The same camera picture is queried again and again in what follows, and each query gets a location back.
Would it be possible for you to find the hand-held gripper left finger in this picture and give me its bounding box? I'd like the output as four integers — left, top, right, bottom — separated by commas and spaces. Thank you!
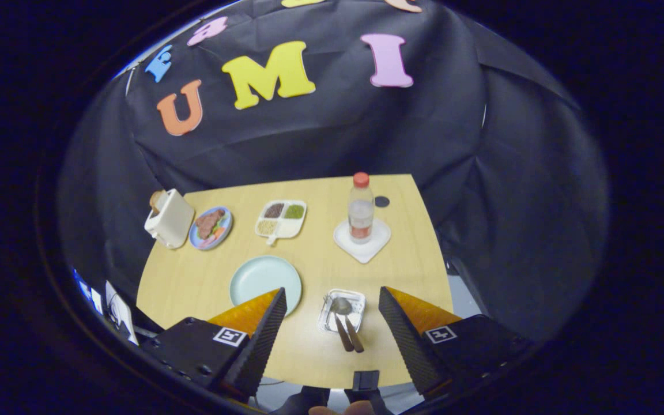
139, 287, 288, 403

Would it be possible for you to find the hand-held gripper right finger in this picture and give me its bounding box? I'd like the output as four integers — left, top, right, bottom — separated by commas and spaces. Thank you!
378, 286, 534, 401

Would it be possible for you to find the wooden handled fork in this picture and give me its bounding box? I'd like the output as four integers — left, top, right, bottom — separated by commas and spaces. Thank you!
323, 294, 354, 353

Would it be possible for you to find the wooden handled spoon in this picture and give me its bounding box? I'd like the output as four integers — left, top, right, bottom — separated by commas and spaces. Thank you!
331, 297, 365, 353

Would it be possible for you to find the black block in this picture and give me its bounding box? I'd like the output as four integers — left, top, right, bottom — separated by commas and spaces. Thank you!
352, 371, 380, 394

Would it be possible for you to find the clear perforated drain basket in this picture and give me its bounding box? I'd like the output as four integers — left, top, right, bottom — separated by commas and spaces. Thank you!
317, 288, 367, 336

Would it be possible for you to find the light green round plate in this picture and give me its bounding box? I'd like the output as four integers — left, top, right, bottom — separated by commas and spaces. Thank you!
229, 255, 303, 316

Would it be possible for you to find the white square coaster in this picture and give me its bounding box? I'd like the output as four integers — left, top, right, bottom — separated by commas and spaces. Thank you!
333, 218, 392, 265

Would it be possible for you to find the small blue plate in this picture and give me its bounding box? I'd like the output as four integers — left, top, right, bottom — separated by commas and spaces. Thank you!
188, 206, 233, 251

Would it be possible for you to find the white divided bean tray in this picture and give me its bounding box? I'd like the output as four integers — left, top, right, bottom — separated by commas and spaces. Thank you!
254, 199, 307, 246

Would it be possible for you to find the meat and vegetables serving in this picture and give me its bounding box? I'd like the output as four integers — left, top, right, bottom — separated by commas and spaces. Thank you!
195, 209, 227, 243

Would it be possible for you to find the white flat panel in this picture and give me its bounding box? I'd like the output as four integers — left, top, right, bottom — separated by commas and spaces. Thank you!
104, 281, 139, 346

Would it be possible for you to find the red capped water bottle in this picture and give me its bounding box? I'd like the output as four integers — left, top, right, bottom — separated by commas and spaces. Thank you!
348, 172, 375, 244

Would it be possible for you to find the white toaster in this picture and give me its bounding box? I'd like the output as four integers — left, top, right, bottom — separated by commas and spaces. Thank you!
144, 188, 195, 250

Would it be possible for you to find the lit computer screen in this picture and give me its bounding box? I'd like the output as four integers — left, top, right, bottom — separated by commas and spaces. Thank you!
74, 271, 102, 315

